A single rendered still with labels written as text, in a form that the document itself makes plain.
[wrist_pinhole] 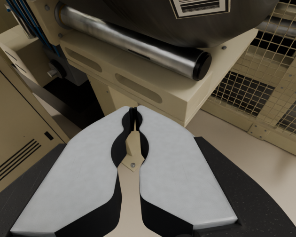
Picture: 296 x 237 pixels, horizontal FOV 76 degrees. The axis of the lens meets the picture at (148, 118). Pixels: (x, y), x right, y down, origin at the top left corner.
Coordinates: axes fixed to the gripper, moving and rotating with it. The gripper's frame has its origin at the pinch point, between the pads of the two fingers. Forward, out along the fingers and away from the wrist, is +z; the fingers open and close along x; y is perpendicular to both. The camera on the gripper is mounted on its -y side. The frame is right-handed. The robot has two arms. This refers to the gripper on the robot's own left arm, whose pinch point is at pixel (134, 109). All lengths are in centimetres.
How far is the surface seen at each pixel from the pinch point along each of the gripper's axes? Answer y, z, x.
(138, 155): 75, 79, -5
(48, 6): -6.1, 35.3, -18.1
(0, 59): 10, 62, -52
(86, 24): -2.7, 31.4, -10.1
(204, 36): -2.5, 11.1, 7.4
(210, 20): -4.1, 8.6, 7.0
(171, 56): 1.3, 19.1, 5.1
